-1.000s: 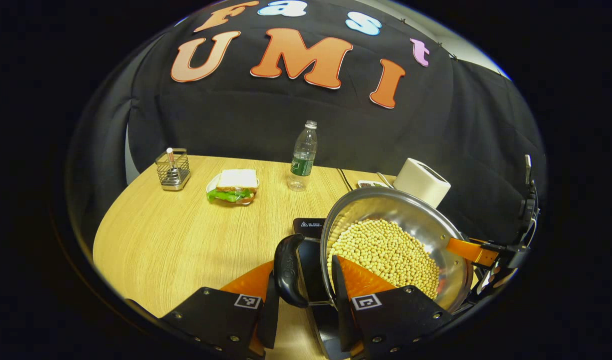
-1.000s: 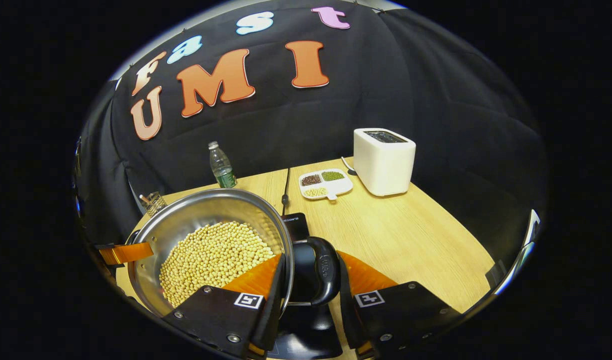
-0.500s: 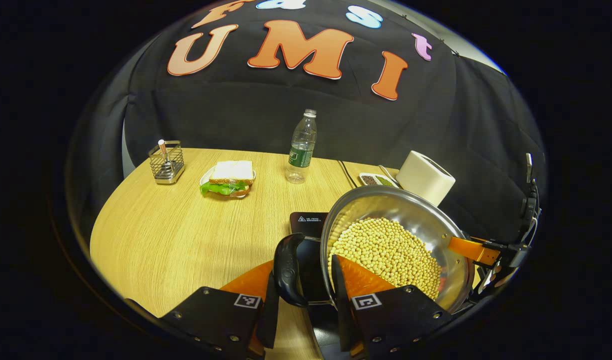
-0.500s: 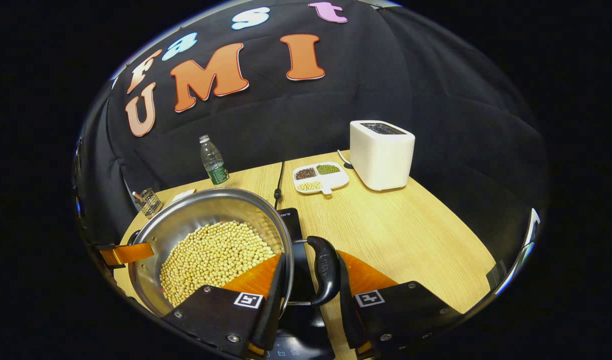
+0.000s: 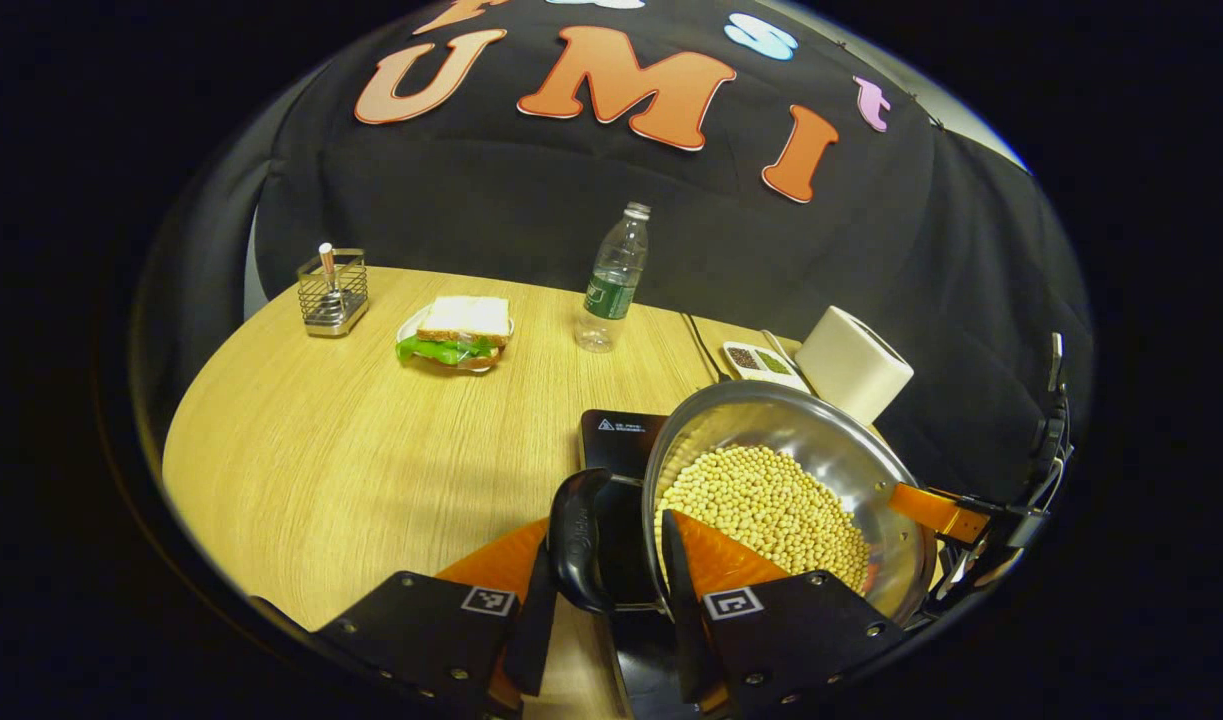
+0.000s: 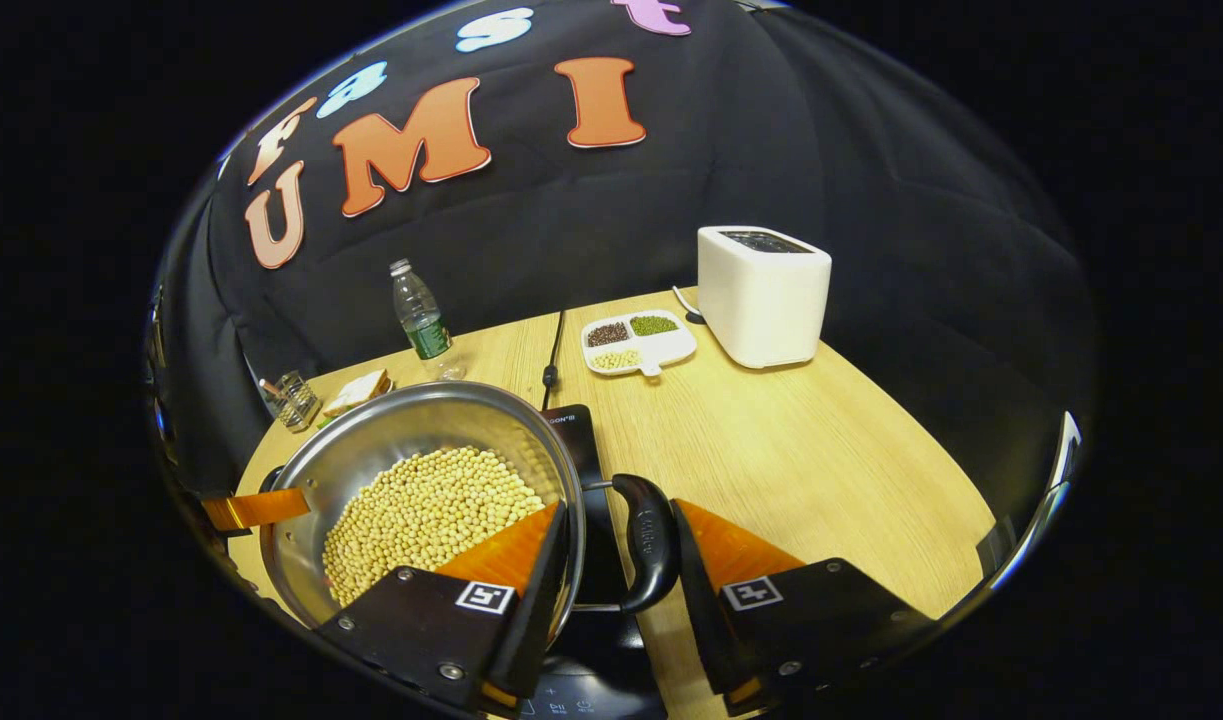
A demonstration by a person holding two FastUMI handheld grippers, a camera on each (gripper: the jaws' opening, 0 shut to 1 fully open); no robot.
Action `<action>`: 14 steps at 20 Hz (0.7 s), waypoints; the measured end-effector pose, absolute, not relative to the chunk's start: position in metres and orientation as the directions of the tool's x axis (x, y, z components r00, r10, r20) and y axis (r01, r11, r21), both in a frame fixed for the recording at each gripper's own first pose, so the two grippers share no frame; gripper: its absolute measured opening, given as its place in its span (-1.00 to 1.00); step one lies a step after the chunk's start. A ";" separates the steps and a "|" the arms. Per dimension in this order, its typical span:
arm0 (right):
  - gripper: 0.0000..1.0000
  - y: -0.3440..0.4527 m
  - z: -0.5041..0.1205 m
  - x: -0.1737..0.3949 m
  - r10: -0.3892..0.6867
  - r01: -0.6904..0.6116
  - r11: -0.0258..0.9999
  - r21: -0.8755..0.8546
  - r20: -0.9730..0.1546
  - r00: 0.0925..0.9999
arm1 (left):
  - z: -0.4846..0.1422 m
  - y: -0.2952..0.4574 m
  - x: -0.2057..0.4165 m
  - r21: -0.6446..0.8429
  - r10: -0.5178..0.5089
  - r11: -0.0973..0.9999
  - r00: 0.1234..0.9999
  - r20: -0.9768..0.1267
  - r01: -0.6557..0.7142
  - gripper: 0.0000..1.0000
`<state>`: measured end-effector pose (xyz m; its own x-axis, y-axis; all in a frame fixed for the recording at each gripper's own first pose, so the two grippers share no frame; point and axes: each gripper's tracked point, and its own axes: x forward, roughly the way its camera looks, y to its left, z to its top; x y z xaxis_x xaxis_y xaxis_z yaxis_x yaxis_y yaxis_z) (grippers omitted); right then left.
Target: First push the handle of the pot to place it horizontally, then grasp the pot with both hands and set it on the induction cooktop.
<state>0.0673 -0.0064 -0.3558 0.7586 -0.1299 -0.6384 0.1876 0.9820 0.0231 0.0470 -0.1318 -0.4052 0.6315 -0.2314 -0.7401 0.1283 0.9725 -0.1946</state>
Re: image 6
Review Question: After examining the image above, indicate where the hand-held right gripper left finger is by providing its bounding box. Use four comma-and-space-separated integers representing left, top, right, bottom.
316, 500, 570, 716

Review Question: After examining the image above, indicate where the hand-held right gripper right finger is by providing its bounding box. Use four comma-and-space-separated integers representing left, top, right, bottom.
671, 497, 937, 716

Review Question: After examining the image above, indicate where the black induction cooktop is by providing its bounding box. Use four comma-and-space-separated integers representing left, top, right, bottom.
516, 403, 672, 720

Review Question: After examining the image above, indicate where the steel pot with soybeans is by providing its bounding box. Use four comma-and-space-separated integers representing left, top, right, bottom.
259, 380, 684, 631

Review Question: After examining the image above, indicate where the sandwich with lettuce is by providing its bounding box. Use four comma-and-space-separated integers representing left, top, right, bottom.
321, 369, 393, 418

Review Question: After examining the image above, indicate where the clear plastic water bottle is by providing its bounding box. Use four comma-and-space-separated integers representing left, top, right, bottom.
389, 258, 467, 382

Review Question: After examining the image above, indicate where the white toaster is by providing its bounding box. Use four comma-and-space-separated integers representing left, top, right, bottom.
697, 225, 833, 370

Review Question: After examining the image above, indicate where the black backdrop cloth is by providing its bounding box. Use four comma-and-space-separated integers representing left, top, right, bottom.
146, 0, 1102, 521

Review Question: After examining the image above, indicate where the metal wire utensil holder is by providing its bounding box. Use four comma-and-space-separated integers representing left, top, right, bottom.
271, 371, 322, 433

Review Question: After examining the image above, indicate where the black power cable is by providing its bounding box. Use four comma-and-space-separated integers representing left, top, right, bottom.
539, 310, 569, 411

